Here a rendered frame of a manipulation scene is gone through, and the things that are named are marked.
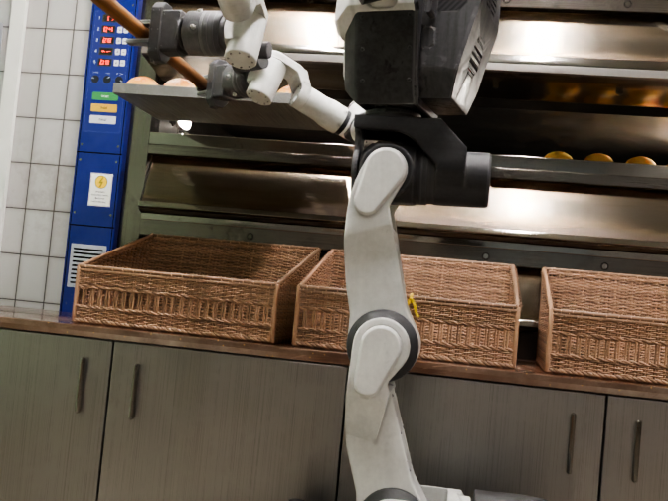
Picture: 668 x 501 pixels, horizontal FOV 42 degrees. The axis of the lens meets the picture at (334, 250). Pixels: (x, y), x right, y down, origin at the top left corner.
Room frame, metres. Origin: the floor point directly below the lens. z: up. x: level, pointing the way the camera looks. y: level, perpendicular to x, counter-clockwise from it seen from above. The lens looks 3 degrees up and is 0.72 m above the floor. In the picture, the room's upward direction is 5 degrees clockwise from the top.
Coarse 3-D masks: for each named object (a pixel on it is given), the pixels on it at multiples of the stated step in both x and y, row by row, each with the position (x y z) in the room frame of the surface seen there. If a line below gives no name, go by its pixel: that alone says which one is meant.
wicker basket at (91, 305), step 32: (96, 256) 2.39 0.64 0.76; (128, 256) 2.59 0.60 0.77; (160, 256) 2.72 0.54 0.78; (192, 256) 2.70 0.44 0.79; (224, 256) 2.68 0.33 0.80; (256, 256) 2.67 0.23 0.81; (288, 256) 2.65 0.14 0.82; (96, 288) 2.28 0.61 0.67; (128, 288) 2.27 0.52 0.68; (160, 288) 2.25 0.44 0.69; (192, 288) 2.23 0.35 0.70; (224, 288) 2.22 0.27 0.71; (256, 288) 2.19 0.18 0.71; (288, 288) 2.30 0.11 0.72; (96, 320) 2.28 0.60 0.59; (128, 320) 2.26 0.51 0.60; (160, 320) 2.25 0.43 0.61; (192, 320) 2.23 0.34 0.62; (224, 320) 2.21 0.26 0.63; (256, 320) 2.20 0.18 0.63; (288, 320) 2.34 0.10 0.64
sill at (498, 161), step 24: (168, 144) 2.77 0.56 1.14; (192, 144) 2.76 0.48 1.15; (216, 144) 2.74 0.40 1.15; (240, 144) 2.73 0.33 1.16; (264, 144) 2.72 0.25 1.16; (288, 144) 2.71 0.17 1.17; (312, 144) 2.69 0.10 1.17; (336, 144) 2.68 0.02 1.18; (528, 168) 2.58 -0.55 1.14; (552, 168) 2.57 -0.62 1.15; (576, 168) 2.56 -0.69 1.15; (600, 168) 2.54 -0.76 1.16; (624, 168) 2.53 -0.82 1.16; (648, 168) 2.52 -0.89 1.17
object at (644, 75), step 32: (160, 64) 2.70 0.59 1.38; (192, 64) 2.67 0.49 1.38; (320, 64) 2.56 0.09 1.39; (512, 64) 2.45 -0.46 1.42; (480, 96) 2.64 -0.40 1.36; (512, 96) 2.61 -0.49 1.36; (544, 96) 2.59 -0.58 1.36; (576, 96) 2.56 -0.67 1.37; (608, 96) 2.53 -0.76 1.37; (640, 96) 2.51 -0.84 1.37
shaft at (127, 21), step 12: (96, 0) 1.53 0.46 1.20; (108, 0) 1.56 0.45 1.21; (108, 12) 1.59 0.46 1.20; (120, 12) 1.62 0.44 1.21; (120, 24) 1.66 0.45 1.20; (132, 24) 1.68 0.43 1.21; (144, 36) 1.75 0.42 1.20; (180, 60) 1.96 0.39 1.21; (180, 72) 2.01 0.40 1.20; (192, 72) 2.05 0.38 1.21; (204, 84) 2.16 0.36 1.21
